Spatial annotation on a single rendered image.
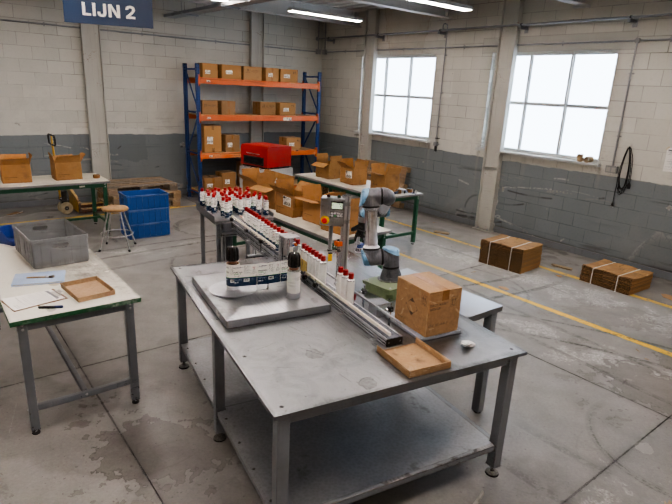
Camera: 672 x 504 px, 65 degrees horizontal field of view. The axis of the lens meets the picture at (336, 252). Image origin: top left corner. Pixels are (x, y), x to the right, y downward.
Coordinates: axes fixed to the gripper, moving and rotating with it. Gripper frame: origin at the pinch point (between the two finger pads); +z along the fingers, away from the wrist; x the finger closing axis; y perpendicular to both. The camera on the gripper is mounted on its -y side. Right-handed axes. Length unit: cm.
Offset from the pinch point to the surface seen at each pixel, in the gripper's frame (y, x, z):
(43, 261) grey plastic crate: -121, -202, 14
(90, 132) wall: -710, -16, -27
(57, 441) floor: -20, -221, 100
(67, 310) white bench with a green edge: -32, -206, 20
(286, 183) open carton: -212, 69, -11
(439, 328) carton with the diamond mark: 122, -44, 11
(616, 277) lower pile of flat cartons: 43, 375, 81
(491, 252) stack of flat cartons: -101, 326, 81
